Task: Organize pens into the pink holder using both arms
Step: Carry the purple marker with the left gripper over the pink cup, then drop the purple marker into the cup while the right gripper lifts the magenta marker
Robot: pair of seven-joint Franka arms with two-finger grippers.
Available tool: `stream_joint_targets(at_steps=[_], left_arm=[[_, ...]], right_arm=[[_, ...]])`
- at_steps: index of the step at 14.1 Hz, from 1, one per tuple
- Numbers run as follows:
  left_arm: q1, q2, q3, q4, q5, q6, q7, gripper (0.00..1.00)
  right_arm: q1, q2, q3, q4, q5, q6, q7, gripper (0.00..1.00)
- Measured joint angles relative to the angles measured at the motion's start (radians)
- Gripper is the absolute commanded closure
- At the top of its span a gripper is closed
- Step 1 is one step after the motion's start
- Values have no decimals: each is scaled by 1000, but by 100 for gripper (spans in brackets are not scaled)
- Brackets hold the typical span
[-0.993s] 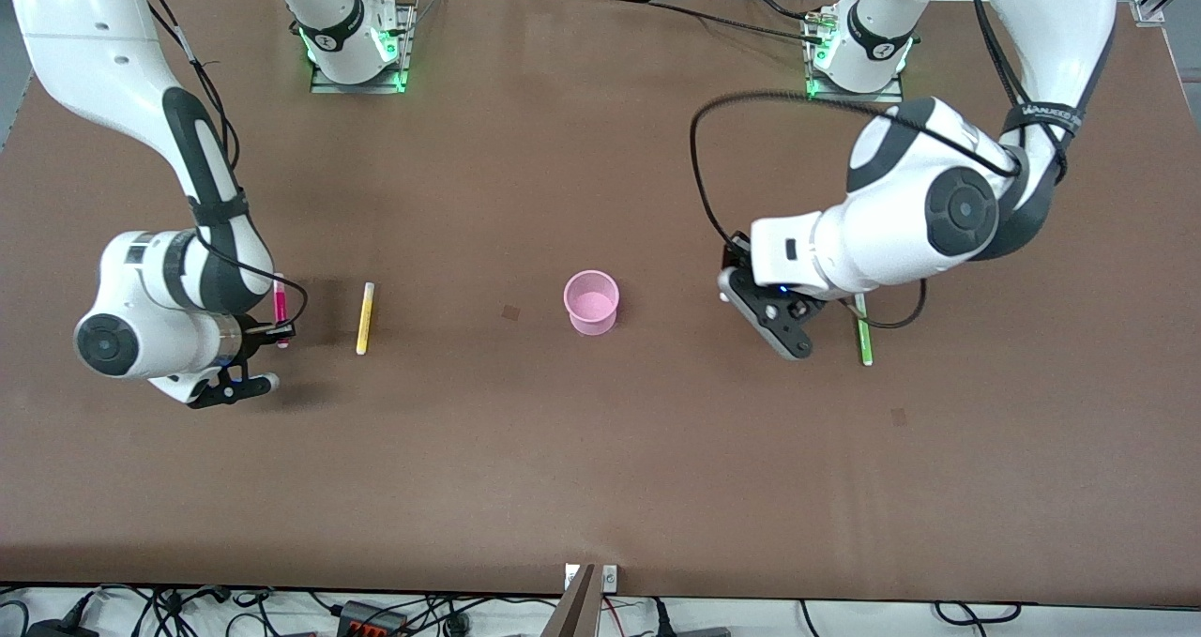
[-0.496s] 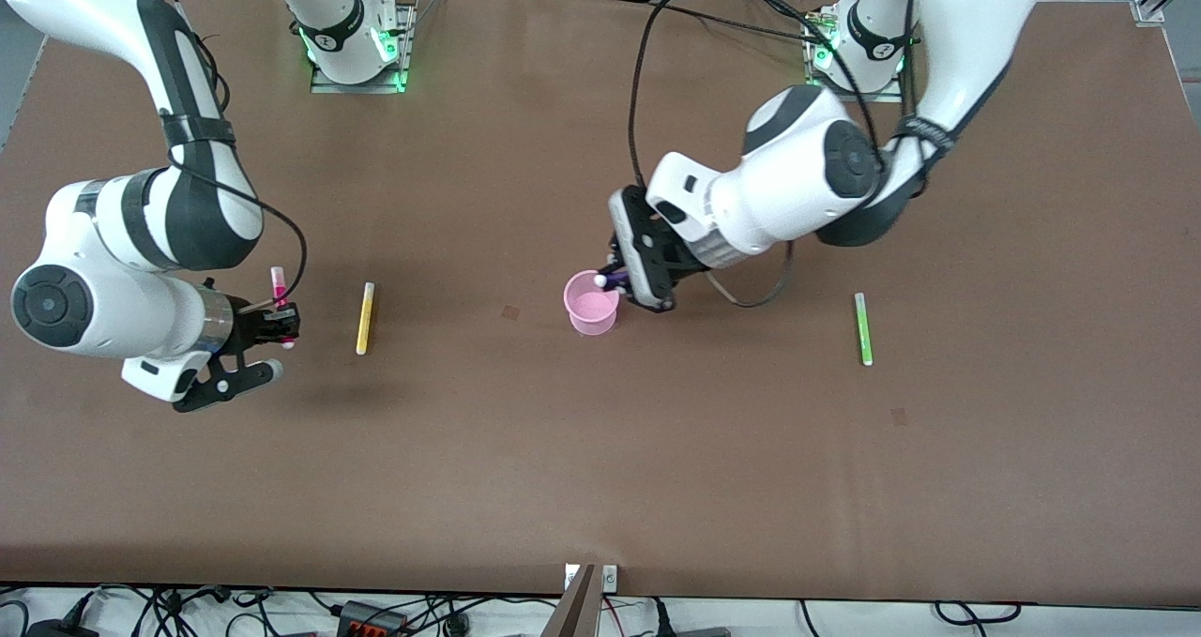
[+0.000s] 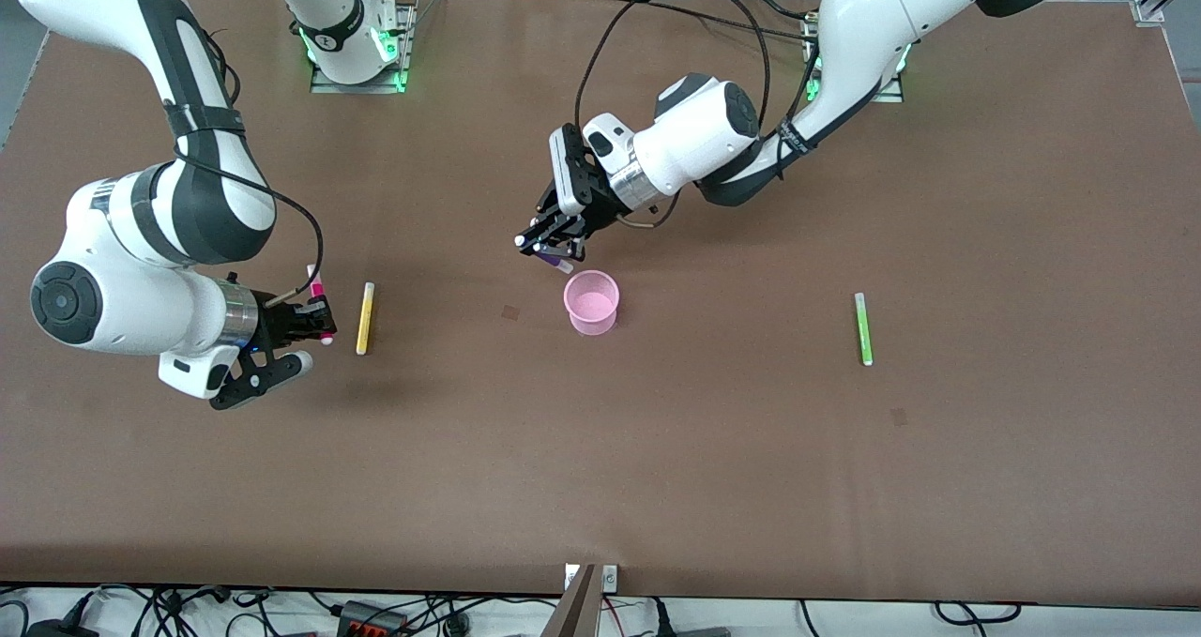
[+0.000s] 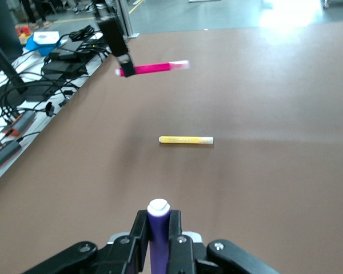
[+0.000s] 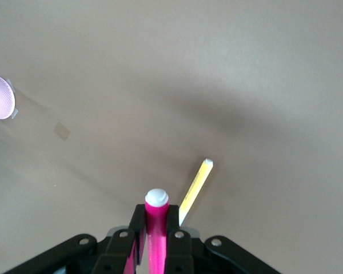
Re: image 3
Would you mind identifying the purple marker pen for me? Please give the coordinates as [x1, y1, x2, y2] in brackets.
[514, 235, 576, 275]

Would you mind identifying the pink marker pen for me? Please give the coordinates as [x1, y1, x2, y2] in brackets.
[307, 263, 336, 346]

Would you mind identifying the pink plastic cup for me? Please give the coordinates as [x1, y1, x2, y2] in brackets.
[563, 270, 621, 337]

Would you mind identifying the black orange power strip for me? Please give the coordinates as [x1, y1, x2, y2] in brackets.
[336, 599, 410, 637]

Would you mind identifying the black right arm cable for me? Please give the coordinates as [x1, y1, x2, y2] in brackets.
[155, 0, 326, 306]

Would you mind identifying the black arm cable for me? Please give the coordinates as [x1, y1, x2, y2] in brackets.
[155, 0, 326, 306]
[574, 0, 827, 232]

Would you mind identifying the long black table cable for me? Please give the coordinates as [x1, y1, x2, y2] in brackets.
[608, 0, 817, 42]

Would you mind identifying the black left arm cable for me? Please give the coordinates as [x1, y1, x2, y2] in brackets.
[574, 0, 827, 232]

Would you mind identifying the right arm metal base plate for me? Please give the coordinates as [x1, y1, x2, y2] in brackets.
[310, 4, 416, 95]

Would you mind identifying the short black table cable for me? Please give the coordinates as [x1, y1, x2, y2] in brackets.
[739, 0, 819, 21]

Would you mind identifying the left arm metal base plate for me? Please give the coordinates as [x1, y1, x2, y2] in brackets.
[805, 18, 905, 104]

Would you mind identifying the white table edge bracket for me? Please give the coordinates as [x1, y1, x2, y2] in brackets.
[564, 564, 619, 592]

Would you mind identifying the brown wedge camera mount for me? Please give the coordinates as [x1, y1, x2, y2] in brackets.
[540, 564, 599, 637]

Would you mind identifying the black looped floor cable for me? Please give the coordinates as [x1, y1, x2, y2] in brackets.
[934, 601, 1024, 625]

